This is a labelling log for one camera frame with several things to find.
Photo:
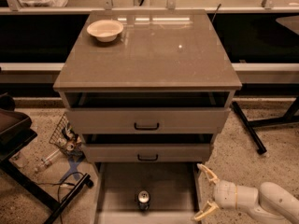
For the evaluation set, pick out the black table frame left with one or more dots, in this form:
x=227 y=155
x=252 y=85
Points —
x=15 y=134

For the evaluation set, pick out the white paper bowl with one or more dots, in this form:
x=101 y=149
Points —
x=105 y=30

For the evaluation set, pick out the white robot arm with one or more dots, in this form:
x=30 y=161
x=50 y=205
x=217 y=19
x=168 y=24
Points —
x=269 y=204

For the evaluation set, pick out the pepsi can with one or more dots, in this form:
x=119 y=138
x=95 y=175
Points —
x=143 y=200

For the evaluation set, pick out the grey drawer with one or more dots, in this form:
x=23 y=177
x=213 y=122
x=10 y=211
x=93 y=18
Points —
x=172 y=187
x=144 y=153
x=147 y=120

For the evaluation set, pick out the black table leg right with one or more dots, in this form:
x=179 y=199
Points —
x=291 y=116

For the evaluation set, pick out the clear plastic bottle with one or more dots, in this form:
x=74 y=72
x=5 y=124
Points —
x=48 y=161

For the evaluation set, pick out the top grey drawer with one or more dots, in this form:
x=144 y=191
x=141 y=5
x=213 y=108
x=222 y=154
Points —
x=147 y=120

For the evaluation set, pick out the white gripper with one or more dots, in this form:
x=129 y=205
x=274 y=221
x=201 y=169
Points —
x=225 y=192

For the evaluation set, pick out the wire basket with items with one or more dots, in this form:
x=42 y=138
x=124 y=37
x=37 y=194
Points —
x=66 y=139

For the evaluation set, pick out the middle grey drawer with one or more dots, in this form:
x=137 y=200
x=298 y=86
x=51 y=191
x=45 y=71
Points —
x=144 y=153

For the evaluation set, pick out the blue tape cross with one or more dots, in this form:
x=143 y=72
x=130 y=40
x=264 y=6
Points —
x=73 y=162

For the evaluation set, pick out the bottom grey drawer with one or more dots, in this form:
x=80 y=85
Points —
x=172 y=187

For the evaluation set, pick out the grey drawer cabinet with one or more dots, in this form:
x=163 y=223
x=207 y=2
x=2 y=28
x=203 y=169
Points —
x=162 y=59

